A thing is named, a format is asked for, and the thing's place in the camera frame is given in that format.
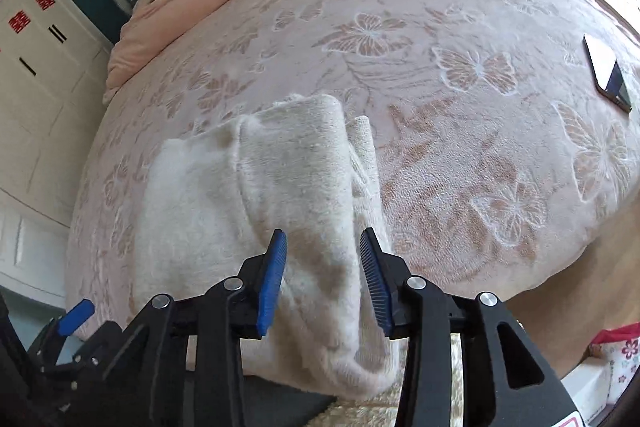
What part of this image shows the cream sweater with black hearts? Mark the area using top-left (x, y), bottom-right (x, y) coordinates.
top-left (131, 94), bottom-right (401, 399)

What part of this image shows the butterfly printed blanket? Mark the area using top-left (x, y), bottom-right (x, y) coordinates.
top-left (65, 0), bottom-right (640, 358)

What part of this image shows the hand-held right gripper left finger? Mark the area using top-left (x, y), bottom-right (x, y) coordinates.
top-left (105, 229), bottom-right (288, 427)

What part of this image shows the white wardrobe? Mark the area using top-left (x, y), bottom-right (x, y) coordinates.
top-left (0, 0), bottom-right (113, 308)

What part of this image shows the cream fluffy rug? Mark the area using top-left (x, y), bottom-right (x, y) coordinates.
top-left (300, 332), bottom-right (471, 427)

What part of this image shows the floral box on floor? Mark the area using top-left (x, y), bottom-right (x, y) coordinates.
top-left (587, 323), bottom-right (640, 403)

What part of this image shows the black smartphone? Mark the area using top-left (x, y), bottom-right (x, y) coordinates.
top-left (582, 33), bottom-right (633, 114)

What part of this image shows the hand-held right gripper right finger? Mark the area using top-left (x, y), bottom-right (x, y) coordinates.
top-left (360, 227), bottom-right (588, 427)

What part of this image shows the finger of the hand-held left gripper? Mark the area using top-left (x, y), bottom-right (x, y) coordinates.
top-left (75, 324), bottom-right (126, 373)
top-left (30, 299), bottom-right (96, 358)

